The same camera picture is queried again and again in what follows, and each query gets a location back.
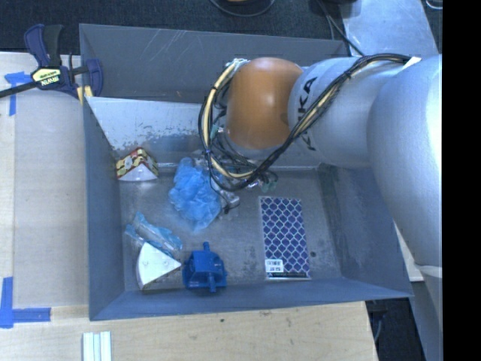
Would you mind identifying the grey metal bin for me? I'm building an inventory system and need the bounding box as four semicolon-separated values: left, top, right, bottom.
78;23;415;322

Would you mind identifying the clear blue plastic packet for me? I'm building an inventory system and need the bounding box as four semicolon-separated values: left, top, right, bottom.
124;211;184;257

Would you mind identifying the pale wood flat board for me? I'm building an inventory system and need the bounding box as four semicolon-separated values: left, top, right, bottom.
12;95;90;310

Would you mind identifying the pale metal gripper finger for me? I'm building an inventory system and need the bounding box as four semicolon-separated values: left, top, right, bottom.
219;188;241;212

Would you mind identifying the blue patterned flat box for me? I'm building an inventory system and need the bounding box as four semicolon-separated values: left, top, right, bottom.
259;196;313;281

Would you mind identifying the red yellow patterned wedge box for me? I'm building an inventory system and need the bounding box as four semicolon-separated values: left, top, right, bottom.
115;147;160;182

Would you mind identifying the white wedge block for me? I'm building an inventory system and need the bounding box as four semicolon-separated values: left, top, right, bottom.
135;239;183;291

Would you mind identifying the blue plastic toy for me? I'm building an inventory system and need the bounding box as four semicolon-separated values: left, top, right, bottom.
181;241;228;293

